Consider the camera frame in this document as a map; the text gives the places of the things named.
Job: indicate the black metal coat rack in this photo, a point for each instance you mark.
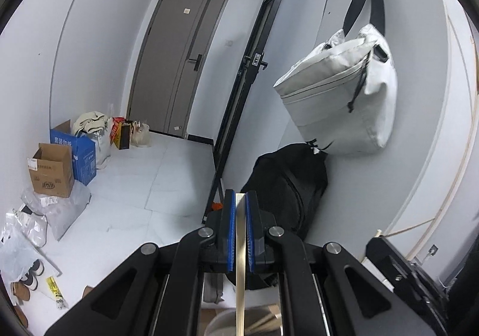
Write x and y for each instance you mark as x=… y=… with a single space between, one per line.
x=247 y=78

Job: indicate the yellow packet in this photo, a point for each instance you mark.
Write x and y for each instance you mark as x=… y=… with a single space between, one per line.
x=56 y=291

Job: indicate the white plastic sack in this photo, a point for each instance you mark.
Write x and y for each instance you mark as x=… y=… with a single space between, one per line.
x=103 y=149

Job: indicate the grey sling bag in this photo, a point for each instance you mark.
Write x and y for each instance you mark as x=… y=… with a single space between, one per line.
x=336 y=96

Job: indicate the black backpack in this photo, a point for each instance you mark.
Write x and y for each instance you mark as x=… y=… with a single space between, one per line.
x=288 y=179

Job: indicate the blue cardboard box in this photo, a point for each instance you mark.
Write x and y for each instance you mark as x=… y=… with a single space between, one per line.
x=84 y=160

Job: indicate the beige plastic bag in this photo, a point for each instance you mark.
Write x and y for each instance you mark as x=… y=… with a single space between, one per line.
x=140 y=134

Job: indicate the white wood-trimmed panel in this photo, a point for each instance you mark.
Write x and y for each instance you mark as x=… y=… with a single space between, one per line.
x=449 y=115

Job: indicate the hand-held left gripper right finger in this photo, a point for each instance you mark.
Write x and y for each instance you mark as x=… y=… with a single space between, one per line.
x=251 y=231

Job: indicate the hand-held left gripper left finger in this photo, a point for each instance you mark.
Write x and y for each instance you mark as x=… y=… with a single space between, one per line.
x=232 y=231

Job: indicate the brown shoe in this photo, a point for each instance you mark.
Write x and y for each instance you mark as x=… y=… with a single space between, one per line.
x=20 y=295

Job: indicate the black yellow paper bag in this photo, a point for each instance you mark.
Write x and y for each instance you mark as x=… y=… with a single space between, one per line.
x=123 y=136

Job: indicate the grey door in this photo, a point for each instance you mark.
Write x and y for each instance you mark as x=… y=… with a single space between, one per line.
x=176 y=59

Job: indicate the red snack bag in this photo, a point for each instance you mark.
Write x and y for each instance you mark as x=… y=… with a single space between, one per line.
x=116 y=130

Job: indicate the bundle of wooden chopsticks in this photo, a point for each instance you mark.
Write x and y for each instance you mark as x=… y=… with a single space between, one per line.
x=264 y=321

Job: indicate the brown cardboard box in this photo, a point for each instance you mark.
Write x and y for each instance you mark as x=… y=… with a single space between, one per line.
x=50 y=175

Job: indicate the cream cloth bag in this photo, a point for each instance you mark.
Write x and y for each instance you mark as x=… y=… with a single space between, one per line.
x=89 y=122

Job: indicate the white utensil holder grey lid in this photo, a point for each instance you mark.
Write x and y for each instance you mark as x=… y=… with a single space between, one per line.
x=219 y=325

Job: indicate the pale wooden chopstick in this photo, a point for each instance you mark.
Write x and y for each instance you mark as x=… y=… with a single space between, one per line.
x=241 y=246

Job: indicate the clear plastic bag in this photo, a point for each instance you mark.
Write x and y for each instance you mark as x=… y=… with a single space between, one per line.
x=22 y=225

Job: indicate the black white sneakers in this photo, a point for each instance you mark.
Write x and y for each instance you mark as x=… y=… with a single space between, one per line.
x=33 y=274

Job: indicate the grey plastic mailer bags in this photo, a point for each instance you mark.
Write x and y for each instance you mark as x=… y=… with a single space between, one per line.
x=63 y=209

